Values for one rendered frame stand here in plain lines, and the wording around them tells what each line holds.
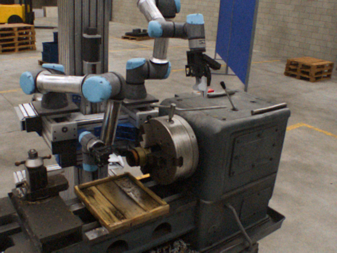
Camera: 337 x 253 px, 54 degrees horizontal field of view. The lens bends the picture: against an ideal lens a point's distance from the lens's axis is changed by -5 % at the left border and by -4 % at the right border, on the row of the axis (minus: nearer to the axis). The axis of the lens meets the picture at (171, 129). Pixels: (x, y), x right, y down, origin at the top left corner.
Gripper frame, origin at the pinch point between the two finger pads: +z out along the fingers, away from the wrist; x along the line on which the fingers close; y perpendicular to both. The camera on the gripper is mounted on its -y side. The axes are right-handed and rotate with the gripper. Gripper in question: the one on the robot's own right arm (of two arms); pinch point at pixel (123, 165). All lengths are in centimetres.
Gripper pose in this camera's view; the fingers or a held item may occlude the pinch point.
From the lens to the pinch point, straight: 150.2
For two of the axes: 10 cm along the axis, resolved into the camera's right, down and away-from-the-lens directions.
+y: -7.9, 1.7, -5.8
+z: 6.0, 3.3, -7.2
